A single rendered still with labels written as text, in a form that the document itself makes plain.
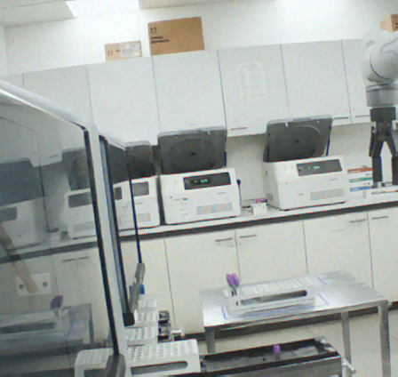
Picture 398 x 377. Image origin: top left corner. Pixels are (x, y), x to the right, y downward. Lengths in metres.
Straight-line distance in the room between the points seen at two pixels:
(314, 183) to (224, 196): 0.68
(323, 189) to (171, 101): 1.34
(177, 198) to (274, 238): 0.77
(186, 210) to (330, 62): 1.67
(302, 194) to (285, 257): 0.48
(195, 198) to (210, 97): 0.83
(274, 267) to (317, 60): 1.67
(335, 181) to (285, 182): 0.38
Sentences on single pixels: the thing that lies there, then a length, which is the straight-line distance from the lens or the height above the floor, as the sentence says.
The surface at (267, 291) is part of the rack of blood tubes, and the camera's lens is 1.61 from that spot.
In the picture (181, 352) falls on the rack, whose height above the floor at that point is 0.86.
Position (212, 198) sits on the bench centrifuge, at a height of 1.06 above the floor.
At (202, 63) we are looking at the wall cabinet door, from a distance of 3.85.
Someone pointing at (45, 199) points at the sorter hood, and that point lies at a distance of 0.52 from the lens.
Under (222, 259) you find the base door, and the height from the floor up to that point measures 0.62.
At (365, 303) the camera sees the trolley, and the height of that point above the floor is 0.82.
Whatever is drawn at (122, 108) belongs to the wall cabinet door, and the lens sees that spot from 3.80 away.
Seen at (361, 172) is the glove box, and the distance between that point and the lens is 4.19.
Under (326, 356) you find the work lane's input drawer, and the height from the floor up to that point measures 0.81.
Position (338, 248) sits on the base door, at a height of 0.57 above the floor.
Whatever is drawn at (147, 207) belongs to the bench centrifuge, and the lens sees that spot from 3.48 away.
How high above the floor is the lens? 1.32
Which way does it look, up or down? 3 degrees down
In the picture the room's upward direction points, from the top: 7 degrees counter-clockwise
